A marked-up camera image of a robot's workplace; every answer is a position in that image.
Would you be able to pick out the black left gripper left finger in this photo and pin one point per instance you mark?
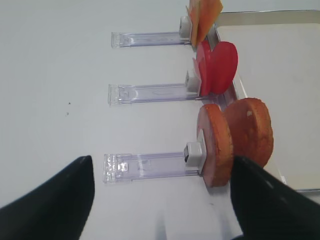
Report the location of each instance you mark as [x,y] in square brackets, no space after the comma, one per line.
[58,209]

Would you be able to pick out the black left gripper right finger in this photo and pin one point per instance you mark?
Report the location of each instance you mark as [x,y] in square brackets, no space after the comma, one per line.
[267,209]

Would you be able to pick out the toasted bread slice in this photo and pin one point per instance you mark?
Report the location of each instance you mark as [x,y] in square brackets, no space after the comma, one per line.
[251,129]

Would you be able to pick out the bread slice on pusher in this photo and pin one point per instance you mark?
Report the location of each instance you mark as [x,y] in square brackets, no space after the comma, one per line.
[218,163]

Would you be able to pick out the clear pusher track bread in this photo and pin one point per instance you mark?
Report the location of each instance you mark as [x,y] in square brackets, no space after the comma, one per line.
[129,167]

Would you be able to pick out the clear pusher track tomato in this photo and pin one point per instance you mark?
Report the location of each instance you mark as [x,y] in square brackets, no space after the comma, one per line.
[129,94]

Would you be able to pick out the red tomato slice front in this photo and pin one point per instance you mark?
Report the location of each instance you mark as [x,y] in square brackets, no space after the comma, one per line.
[223,63]

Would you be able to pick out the red tomato slice near pusher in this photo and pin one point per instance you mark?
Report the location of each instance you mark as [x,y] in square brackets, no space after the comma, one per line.
[202,67]

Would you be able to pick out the clear pusher track cheese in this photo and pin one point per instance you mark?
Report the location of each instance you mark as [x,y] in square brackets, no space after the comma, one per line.
[180,37]

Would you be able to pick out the orange cheese slice inner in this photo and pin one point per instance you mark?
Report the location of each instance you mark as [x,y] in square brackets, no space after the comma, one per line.
[209,11]

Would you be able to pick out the orange cheese slice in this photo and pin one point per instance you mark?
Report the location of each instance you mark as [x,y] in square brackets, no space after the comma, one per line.
[193,11]
[209,11]

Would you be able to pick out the orange cheese slice outer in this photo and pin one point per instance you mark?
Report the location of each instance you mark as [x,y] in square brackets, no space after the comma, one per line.
[193,11]

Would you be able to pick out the white rectangular tray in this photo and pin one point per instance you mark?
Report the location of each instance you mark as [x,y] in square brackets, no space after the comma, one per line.
[279,63]

